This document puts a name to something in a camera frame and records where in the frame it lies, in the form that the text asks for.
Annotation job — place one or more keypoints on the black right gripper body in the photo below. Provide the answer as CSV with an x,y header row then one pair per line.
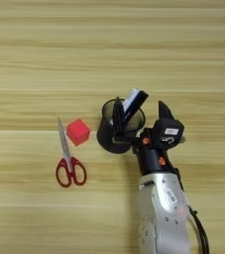
x,y
150,160

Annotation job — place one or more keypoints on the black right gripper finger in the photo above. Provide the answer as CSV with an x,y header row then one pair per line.
x,y
118,119
165,111

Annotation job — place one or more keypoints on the black mesh pen cup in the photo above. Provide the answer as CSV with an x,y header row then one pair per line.
x,y
109,140

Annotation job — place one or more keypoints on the white pen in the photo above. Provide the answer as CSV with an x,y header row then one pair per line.
x,y
131,97

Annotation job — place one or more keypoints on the black marker pen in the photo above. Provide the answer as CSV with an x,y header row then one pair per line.
x,y
137,101

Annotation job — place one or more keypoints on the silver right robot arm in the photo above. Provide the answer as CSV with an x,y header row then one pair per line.
x,y
163,215

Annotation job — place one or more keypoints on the small black box white label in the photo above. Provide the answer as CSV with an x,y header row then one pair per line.
x,y
165,125

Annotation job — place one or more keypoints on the red cube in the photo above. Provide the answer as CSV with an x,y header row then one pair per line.
x,y
78,132

